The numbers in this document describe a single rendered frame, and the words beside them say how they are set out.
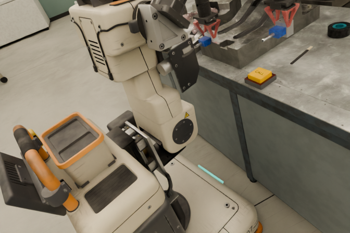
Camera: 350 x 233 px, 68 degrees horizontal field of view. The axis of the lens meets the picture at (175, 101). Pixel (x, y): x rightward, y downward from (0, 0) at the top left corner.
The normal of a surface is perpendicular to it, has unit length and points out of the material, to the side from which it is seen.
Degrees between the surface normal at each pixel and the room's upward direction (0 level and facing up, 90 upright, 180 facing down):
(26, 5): 90
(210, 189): 0
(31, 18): 90
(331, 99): 0
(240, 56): 90
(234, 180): 0
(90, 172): 92
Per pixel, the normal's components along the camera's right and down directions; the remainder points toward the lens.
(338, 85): -0.29, -0.78
